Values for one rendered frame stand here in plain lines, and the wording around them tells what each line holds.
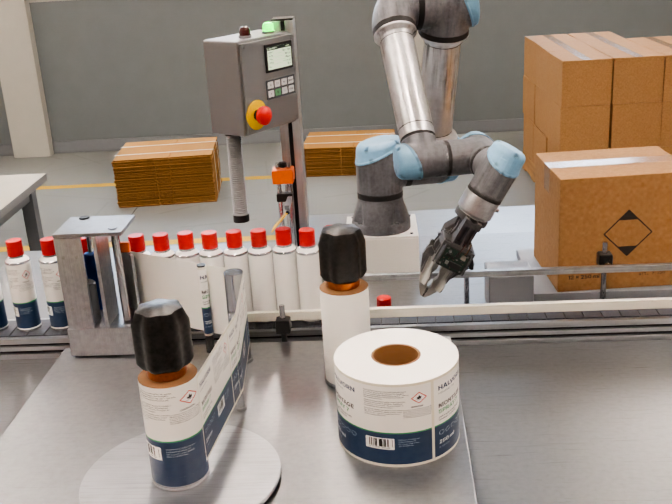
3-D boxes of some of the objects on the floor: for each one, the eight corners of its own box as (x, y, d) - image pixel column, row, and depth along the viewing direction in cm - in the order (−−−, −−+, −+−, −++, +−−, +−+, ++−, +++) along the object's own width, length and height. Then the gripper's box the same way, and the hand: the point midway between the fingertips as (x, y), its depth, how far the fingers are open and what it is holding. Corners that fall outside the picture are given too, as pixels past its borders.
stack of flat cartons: (117, 208, 592) (110, 161, 581) (130, 186, 641) (124, 142, 630) (216, 201, 593) (211, 154, 582) (222, 179, 643) (217, 136, 632)
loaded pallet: (708, 215, 513) (722, 53, 482) (559, 222, 515) (564, 62, 484) (641, 161, 625) (649, 27, 595) (520, 167, 627) (521, 35, 596)
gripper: (455, 211, 181) (404, 298, 188) (495, 231, 182) (443, 317, 189) (452, 198, 189) (403, 283, 196) (490, 218, 190) (440, 301, 197)
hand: (425, 289), depth 194 cm, fingers closed
